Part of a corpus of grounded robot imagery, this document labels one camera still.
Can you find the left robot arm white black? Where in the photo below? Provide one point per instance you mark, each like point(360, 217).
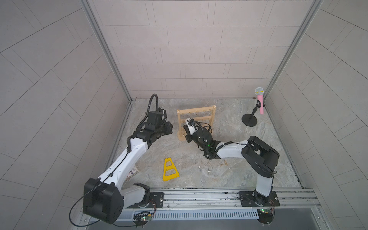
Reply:
point(120, 169)

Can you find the black microphone stand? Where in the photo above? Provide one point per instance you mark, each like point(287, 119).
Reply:
point(250, 119)

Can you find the green circuit board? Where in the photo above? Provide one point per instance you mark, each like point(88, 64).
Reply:
point(265, 216)
point(142, 218)

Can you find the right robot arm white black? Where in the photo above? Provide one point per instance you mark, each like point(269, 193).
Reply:
point(261, 157)

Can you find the wooden jewelry display stand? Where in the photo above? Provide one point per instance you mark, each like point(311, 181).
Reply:
point(204, 115)

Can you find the aluminium mounting rail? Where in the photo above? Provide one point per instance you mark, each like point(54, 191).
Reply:
point(231, 198)

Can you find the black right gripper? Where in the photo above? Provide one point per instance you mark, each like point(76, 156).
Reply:
point(189, 136)

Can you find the right green circuit board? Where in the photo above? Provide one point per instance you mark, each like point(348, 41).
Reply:
point(265, 216)

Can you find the left green circuit board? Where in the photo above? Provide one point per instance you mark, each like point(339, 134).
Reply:
point(142, 218)

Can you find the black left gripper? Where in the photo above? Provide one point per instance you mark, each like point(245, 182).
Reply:
point(168, 130)

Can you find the pink toy microphone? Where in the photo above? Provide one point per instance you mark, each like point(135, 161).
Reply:
point(259, 95)

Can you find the yellow triangular plastic frame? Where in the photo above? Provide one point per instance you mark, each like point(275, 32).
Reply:
point(170, 171)

